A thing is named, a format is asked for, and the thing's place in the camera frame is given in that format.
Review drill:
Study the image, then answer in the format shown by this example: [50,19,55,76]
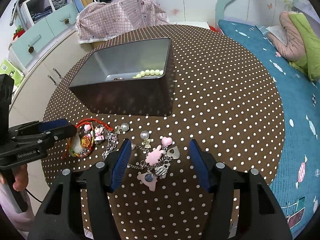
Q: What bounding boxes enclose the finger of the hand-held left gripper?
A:
[15,124,77,153]
[9,119,70,137]

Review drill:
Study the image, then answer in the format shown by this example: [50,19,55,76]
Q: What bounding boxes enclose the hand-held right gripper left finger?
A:
[27,139,132,240]

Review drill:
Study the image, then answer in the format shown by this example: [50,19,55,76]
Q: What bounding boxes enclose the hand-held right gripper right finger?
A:
[189,139,293,240]

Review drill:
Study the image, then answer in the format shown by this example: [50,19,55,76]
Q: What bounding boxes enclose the silver chain bracelet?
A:
[101,129,120,159]

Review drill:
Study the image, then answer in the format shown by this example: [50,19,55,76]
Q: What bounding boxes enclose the colourful string jade pendant bracelet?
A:
[67,129,96,158]

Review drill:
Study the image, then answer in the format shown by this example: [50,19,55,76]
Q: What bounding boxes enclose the pink rabbit charm bracelet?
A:
[127,136,181,193]

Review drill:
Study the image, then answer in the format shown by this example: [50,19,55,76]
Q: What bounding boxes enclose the red cord bracelet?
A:
[75,118,114,140]

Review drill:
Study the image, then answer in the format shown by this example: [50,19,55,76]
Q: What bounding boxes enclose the dark metal box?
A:
[68,37,175,117]

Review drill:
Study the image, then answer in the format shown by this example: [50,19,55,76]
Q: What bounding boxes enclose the person's left hand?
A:
[0,166,28,192]

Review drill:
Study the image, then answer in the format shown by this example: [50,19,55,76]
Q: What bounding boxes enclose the pearl bow earring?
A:
[115,123,130,135]
[139,130,153,149]

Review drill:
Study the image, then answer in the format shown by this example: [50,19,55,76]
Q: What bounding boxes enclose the white cabinet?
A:
[7,29,84,112]

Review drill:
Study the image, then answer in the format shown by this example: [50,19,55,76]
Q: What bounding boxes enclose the person's light pink clothing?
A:
[0,182,35,233]

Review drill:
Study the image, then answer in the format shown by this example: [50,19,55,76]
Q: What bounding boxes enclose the green tissue pack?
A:
[0,58,25,86]

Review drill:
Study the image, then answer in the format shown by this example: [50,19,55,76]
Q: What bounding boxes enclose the brown polka dot tablecloth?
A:
[41,24,286,240]

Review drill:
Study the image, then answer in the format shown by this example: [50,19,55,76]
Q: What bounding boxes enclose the teal drawer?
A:
[44,4,78,40]
[11,27,47,65]

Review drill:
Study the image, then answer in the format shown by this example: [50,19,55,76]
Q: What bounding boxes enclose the red and green ornament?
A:
[12,26,27,41]

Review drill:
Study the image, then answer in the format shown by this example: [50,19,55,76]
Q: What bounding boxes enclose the teal candy print bedsheet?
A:
[217,19,320,236]

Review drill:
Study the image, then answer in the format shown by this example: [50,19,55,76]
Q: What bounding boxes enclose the folded blue jeans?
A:
[32,6,53,22]

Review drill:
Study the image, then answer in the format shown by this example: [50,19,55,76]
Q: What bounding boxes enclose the silver metal pole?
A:
[9,0,28,26]

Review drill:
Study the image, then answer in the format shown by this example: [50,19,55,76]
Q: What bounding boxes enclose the pink checked cloth cover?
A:
[75,0,170,45]

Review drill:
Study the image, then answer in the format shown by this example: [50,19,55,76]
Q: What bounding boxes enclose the white side table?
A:
[172,21,210,30]

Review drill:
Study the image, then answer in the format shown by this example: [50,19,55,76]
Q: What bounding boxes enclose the white paper packet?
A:
[266,25,288,43]

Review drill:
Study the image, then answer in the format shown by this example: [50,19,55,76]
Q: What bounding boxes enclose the pink pillow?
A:
[268,11,305,62]

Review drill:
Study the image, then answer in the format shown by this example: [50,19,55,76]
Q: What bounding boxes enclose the pink and green pillows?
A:
[287,12,320,82]

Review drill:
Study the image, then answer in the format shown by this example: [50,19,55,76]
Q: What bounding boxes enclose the teal wavy headboard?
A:
[216,0,247,34]

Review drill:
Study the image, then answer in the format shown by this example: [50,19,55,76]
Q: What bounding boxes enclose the pink bead charm bracelet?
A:
[84,124,105,145]

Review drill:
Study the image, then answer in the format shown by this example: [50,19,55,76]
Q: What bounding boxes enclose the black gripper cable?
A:
[25,189,44,202]

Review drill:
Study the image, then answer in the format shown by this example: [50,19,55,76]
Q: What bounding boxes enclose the pale green bead bracelet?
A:
[132,69,165,79]

